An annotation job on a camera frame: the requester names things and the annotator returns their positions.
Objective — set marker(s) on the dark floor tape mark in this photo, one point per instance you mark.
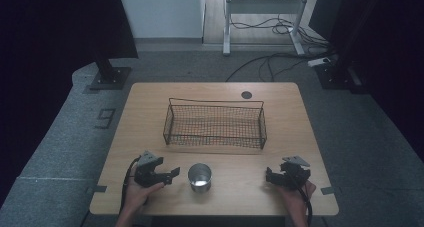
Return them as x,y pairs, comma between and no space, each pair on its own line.
106,118

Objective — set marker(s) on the white metal desk frame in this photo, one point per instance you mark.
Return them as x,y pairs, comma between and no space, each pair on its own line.
263,6

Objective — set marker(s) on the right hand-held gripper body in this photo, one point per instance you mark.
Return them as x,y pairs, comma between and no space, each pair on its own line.
295,177

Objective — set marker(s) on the white power strip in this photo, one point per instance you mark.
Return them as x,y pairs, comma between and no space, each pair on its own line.
318,61

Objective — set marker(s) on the dark round table grommet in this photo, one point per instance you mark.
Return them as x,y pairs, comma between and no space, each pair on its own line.
246,94

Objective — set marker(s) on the person's left hand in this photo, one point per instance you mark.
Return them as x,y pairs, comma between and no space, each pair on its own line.
136,197

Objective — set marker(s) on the black stand with base plate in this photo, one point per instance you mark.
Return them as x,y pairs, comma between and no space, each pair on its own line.
110,77
336,75

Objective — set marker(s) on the black curtain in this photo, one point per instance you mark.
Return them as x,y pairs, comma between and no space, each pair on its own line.
50,53
383,53

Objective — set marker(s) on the grey tape piece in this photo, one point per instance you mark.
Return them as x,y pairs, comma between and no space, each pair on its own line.
328,190
100,188

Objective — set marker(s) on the person's right hand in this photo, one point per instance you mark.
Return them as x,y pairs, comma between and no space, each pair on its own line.
298,200

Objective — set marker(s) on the silver metal cup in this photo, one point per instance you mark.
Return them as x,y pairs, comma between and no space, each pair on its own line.
200,178

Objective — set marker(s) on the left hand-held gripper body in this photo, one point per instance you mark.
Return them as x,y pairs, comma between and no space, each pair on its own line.
148,175

